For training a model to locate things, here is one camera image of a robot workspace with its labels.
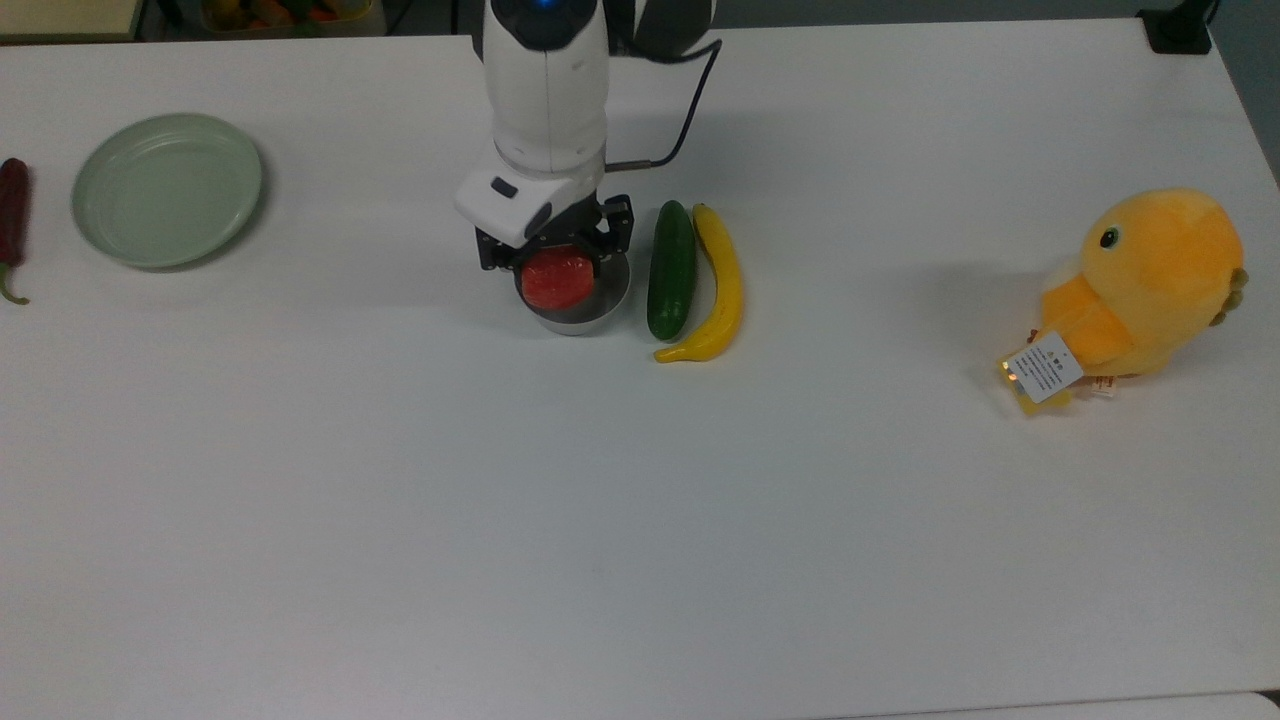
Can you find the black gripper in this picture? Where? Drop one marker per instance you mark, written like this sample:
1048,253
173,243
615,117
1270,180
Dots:
616,225

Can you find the red apple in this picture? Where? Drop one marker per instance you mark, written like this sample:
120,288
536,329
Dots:
557,280

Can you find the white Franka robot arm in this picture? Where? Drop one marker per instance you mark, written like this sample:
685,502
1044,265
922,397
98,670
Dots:
545,100

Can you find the grey metal bowl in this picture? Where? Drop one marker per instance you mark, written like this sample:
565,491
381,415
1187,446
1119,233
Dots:
590,312

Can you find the green cucumber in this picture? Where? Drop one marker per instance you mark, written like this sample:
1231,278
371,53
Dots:
671,270

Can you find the yellow banana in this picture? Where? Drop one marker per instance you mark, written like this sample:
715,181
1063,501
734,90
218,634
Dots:
722,290

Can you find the pale green plate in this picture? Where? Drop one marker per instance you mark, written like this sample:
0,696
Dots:
167,190

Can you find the white paper hang tag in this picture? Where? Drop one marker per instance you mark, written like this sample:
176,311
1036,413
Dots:
1043,367

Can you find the red chili pepper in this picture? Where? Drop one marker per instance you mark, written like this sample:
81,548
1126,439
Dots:
12,215

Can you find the orange plush chick toy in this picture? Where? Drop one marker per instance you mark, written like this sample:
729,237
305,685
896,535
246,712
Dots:
1150,280

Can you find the black stand base clamp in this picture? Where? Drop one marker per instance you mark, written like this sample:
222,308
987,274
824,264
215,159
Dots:
1178,25

